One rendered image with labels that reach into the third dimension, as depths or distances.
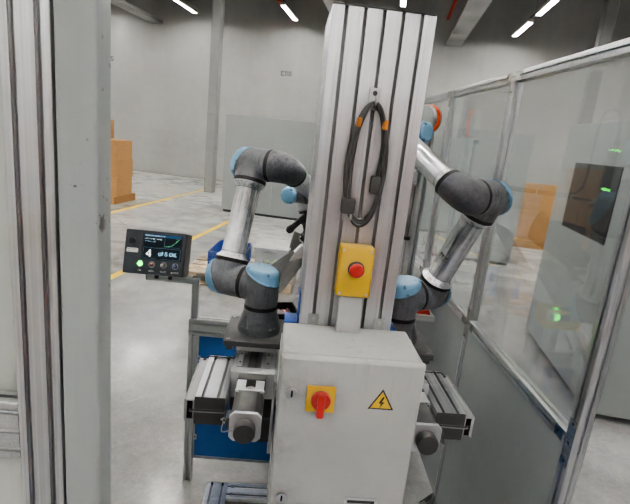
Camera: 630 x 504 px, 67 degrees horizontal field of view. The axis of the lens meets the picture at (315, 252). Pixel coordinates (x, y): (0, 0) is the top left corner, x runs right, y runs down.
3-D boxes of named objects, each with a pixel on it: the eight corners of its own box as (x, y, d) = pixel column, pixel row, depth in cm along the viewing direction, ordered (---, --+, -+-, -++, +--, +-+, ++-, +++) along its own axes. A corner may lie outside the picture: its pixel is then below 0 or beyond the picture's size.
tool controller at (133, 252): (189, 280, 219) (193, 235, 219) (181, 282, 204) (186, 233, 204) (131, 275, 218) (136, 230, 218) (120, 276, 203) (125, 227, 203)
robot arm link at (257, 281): (268, 312, 159) (271, 273, 156) (233, 303, 164) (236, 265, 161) (283, 301, 170) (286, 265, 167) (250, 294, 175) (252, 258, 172)
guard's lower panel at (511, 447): (385, 346, 403) (400, 243, 382) (515, 701, 152) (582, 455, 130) (381, 346, 403) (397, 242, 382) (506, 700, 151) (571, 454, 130)
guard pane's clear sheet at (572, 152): (401, 238, 377) (421, 106, 353) (575, 432, 132) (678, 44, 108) (399, 238, 377) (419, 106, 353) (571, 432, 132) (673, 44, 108)
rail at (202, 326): (381, 348, 226) (383, 332, 224) (382, 351, 222) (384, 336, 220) (190, 331, 222) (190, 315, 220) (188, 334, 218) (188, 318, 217)
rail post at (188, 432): (192, 474, 241) (199, 331, 222) (190, 480, 237) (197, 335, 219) (184, 474, 241) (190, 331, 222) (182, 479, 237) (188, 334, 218)
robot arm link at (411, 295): (375, 310, 171) (380, 274, 168) (401, 305, 179) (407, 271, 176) (399, 322, 162) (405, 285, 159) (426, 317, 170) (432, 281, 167)
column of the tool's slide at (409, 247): (382, 405, 323) (424, 133, 281) (391, 411, 317) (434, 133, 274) (376, 407, 320) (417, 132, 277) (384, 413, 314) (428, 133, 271)
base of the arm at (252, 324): (279, 339, 162) (281, 312, 160) (234, 336, 161) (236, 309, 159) (280, 322, 177) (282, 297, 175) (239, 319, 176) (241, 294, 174)
